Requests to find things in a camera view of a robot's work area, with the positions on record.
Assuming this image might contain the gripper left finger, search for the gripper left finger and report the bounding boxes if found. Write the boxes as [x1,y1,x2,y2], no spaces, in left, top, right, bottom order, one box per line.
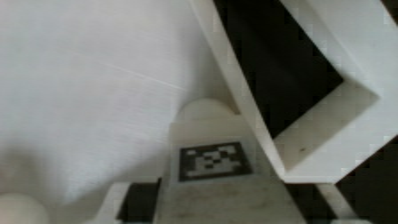
[115,179,161,224]

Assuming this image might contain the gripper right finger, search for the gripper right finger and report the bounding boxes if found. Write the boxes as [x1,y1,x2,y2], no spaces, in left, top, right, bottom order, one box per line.
[285,184,335,224]

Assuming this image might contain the white leg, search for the white leg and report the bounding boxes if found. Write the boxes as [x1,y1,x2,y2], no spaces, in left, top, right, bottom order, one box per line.
[154,99,305,224]

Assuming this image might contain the white U-shaped fence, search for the white U-shaped fence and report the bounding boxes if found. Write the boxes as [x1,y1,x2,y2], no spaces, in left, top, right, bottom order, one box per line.
[271,0,398,185]

